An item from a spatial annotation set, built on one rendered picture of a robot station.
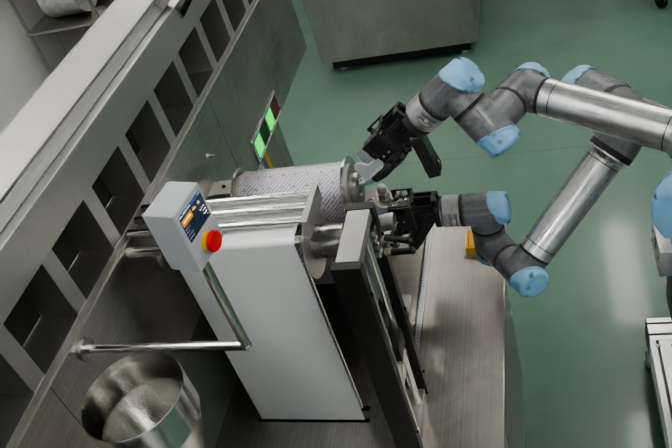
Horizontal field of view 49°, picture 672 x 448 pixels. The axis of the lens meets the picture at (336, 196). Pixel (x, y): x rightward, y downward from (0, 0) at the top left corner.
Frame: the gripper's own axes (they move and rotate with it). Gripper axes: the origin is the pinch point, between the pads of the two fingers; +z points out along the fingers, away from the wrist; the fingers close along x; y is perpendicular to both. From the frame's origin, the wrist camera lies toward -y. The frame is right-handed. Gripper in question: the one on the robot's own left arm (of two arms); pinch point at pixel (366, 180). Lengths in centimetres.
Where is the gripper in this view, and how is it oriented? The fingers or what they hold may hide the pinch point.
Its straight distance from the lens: 159.5
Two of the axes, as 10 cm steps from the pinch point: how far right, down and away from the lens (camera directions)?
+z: -5.7, 5.4, 6.2
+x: -1.7, 6.6, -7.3
